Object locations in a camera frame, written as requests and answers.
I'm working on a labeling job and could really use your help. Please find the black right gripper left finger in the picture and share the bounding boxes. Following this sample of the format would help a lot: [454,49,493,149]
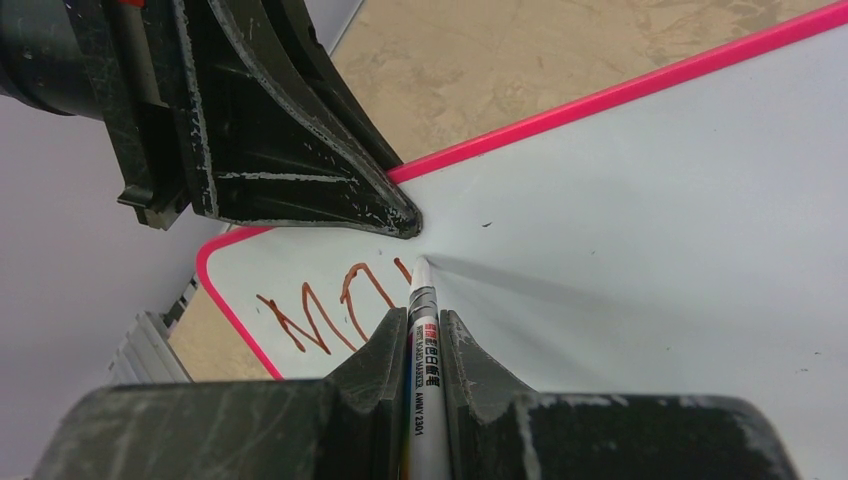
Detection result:
[33,308,406,479]

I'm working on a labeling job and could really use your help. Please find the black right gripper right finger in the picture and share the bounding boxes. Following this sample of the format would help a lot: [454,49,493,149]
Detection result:
[440,310,797,479]

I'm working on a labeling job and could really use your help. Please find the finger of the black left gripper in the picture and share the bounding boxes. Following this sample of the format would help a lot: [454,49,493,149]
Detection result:
[262,0,402,171]

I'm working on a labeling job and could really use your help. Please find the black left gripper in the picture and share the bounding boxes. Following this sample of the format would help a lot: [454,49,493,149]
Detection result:
[66,1,422,239]

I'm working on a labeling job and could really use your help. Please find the white whiteboard marker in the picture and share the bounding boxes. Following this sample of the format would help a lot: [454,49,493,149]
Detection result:
[400,257,451,479]

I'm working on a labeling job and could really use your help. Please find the pink framed whiteboard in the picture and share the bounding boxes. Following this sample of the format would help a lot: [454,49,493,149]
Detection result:
[197,1,847,479]

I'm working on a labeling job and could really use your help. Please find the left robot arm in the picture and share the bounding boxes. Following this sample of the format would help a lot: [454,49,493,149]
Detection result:
[1,0,423,239]

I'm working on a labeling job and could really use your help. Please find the aluminium frame rail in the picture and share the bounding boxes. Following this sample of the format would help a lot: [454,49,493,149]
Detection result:
[105,276,198,385]

